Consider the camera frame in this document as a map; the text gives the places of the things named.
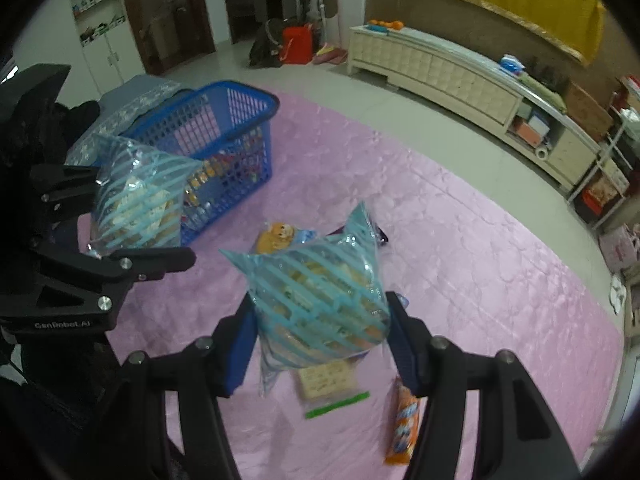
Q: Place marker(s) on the clear biscuit packet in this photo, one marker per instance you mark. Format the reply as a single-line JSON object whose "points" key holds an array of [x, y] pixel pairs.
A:
{"points": [[325, 382]]}

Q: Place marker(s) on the oranges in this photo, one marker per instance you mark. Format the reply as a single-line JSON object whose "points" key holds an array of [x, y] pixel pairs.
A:
{"points": [[385, 24]]}

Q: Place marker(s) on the green folded cloth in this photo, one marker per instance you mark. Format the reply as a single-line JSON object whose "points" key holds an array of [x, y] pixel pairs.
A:
{"points": [[542, 91]]}

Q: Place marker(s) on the cardboard box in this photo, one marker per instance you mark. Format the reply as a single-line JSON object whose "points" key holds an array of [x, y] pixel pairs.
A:
{"points": [[587, 110]]}

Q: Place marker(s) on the red bag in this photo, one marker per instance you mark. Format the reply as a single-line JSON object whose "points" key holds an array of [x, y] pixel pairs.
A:
{"points": [[297, 45]]}

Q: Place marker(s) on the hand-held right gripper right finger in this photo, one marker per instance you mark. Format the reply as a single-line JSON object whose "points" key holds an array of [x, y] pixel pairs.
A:
{"points": [[407, 355]]}

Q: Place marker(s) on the pink bag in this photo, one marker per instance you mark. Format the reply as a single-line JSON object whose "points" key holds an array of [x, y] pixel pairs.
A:
{"points": [[620, 250]]}

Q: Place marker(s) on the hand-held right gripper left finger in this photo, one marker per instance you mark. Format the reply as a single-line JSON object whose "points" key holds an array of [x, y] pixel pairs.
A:
{"points": [[235, 355]]}

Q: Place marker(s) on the blue striped snack packet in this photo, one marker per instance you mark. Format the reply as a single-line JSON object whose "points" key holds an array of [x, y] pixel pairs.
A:
{"points": [[140, 200], [320, 300]]}

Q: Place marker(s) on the orange snack packet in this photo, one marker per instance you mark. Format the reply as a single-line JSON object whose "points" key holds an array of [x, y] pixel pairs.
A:
{"points": [[402, 425]]}

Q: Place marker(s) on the white slippers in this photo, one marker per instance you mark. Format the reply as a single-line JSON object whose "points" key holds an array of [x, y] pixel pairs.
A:
{"points": [[618, 292]]}

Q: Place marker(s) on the black bag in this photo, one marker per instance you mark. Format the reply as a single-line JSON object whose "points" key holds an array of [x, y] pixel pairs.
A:
{"points": [[265, 45]]}

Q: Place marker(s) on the blue tissue box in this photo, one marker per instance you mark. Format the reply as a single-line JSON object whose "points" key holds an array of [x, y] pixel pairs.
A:
{"points": [[512, 64]]}

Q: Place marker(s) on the cream tv cabinet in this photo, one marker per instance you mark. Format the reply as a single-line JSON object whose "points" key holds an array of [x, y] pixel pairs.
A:
{"points": [[450, 70]]}

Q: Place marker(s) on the blue plastic basket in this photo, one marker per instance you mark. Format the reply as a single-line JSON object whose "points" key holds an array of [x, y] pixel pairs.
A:
{"points": [[235, 91]]}

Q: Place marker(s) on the orange box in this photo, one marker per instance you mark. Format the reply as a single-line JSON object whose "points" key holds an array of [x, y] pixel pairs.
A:
{"points": [[526, 132]]}

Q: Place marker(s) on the pink quilted blanket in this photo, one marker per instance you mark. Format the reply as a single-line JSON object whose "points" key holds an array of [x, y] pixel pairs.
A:
{"points": [[475, 270]]}

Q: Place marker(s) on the blue plate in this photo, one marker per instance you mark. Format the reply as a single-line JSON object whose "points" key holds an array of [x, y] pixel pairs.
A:
{"points": [[377, 30]]}

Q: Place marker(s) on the white wall cabinet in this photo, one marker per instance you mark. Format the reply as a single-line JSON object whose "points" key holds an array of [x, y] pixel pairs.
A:
{"points": [[97, 25]]}

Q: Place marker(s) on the dark wooden door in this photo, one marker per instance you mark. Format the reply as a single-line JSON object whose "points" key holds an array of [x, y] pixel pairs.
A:
{"points": [[170, 10]]}

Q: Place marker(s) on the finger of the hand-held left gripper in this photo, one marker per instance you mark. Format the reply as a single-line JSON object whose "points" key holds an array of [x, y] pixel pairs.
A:
{"points": [[150, 262], [65, 187]]}

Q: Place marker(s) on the assorted snack packets pile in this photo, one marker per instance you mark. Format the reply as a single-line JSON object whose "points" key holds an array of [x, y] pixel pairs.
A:
{"points": [[220, 180]]}

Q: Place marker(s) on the pink broom and dustpan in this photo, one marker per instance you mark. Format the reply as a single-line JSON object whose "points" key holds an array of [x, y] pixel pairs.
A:
{"points": [[330, 55]]}

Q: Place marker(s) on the light blue cartoon snack packet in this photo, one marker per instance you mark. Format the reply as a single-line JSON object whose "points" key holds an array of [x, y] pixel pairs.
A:
{"points": [[277, 237]]}

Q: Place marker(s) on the white shelf rack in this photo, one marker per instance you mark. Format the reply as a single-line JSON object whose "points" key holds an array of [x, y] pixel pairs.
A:
{"points": [[607, 175]]}

